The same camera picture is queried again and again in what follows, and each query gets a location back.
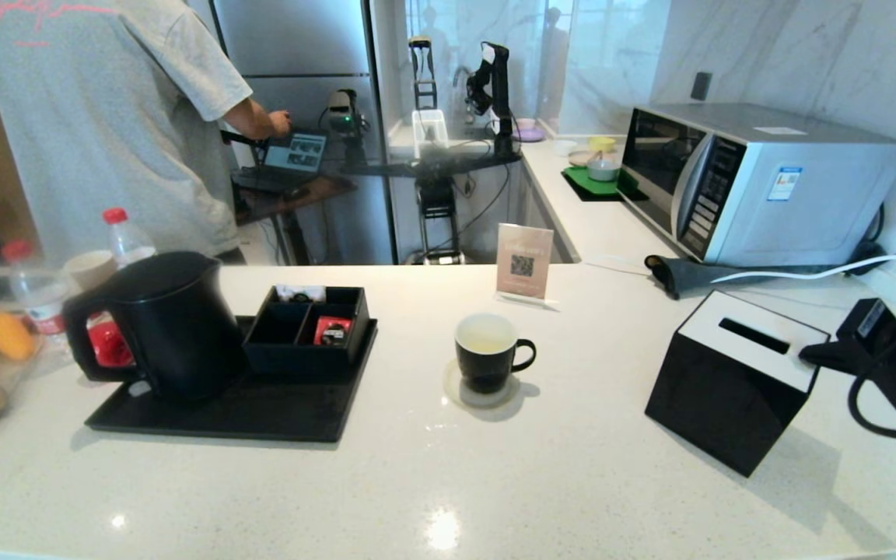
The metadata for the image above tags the black electric kettle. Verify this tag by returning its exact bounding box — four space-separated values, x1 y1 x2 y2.
61 250 247 401

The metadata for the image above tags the red sachet packet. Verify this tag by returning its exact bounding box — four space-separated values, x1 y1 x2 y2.
314 316 351 347

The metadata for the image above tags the black tissue box white top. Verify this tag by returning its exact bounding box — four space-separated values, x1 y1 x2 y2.
644 290 831 478

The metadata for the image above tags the silver microwave oven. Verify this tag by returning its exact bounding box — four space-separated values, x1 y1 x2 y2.
618 103 896 268

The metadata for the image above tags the green mat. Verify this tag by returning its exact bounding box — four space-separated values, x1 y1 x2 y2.
562 165 639 203

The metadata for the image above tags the QR code sign stand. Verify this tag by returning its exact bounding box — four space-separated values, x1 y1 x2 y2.
495 223 555 306

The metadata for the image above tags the round translucent coaster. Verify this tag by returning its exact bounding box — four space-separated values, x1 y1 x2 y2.
443 359 523 411

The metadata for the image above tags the black mug white inside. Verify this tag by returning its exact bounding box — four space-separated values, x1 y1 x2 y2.
454 312 537 394

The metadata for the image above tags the black upright stand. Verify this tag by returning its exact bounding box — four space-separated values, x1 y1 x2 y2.
408 37 439 111

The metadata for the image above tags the brown wooden desk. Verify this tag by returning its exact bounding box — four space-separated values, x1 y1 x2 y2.
234 175 357 265

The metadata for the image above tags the black compartment organizer box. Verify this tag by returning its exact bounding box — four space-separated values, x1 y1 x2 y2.
243 285 372 380

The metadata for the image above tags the black serving tray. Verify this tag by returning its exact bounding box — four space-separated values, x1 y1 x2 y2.
84 315 379 443

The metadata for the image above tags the open laptop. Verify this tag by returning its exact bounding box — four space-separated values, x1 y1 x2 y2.
234 132 328 194

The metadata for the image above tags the silver refrigerator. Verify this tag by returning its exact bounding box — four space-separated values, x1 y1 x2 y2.
211 0 398 265

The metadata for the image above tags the clear water bottle red cap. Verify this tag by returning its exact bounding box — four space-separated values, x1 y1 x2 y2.
103 208 156 269
0 240 69 335

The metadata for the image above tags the red round disc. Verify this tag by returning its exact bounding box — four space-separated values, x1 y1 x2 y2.
86 311 135 368

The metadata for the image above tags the beige paper cup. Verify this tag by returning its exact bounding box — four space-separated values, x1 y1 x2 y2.
64 250 119 291

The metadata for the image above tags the person in grey t-shirt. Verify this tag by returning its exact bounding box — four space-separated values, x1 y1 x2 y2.
0 0 293 261

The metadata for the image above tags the orange fruit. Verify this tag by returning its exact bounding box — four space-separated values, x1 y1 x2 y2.
0 311 33 360

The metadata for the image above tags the white power cable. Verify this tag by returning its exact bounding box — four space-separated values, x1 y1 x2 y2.
711 243 896 284

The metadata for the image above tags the black power cable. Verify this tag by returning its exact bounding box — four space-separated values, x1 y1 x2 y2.
845 204 896 273

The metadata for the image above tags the white wire rack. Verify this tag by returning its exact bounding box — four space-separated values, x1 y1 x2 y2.
411 110 450 160

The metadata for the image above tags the camera on tripod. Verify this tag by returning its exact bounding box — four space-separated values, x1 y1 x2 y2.
319 89 369 168

